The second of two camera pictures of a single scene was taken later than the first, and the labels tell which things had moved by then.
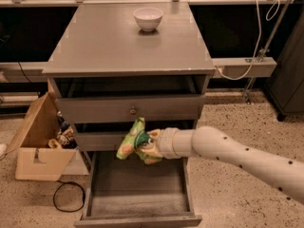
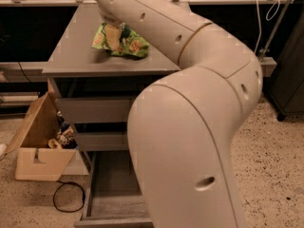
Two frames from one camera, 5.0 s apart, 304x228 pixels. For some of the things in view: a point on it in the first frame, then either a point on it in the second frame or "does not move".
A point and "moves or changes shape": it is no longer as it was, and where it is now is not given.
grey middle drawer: (96, 141) does not move
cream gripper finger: (154, 134) -> (113, 34)
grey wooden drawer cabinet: (112, 63) does not move
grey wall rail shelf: (223, 68) does not move
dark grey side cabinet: (286, 85) does not move
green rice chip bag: (134, 142) moves or changes shape
